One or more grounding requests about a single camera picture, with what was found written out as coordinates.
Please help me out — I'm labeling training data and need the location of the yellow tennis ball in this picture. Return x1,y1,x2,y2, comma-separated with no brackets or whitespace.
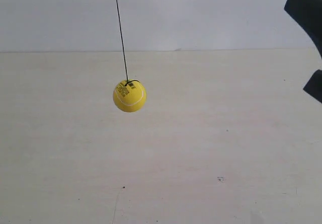
113,80,147,113

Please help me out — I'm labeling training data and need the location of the black hanging string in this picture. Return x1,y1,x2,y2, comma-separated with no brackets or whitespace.
113,0,140,87

